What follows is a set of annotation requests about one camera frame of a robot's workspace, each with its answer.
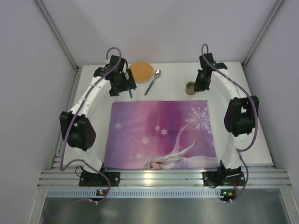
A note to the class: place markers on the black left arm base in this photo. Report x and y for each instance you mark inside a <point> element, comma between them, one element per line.
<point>87,179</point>

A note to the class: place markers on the aluminium frame post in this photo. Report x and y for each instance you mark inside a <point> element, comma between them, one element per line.
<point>263,30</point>
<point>42,8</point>

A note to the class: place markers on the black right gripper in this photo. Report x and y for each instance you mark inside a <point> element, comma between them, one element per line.
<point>201,84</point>

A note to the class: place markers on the small grey cup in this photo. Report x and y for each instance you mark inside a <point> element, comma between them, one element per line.
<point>190,88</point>

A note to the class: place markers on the purple Frozen placemat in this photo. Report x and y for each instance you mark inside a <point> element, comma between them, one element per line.
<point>160,135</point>

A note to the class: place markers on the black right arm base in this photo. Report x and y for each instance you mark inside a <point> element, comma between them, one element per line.
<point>223,177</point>

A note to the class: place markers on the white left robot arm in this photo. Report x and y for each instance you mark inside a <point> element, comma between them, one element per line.
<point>76,128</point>

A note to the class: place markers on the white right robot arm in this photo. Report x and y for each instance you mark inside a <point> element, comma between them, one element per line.
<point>240,119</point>

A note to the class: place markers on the right aluminium frame post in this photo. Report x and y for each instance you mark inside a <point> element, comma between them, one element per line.
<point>263,30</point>

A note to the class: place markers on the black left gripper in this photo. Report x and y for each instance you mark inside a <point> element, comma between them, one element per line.
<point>124,84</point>

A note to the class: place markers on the round wooden plate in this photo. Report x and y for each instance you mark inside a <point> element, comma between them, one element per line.
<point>142,71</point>

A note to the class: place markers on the aluminium mounting rail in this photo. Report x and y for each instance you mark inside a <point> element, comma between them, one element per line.
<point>259,177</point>

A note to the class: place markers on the spoon with teal handle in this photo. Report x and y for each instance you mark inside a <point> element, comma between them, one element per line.
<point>156,75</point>

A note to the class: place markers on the left aluminium frame post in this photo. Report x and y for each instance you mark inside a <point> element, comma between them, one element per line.
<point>42,8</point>

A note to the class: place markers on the white slotted cable duct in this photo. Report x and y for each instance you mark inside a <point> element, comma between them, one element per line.
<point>140,193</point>

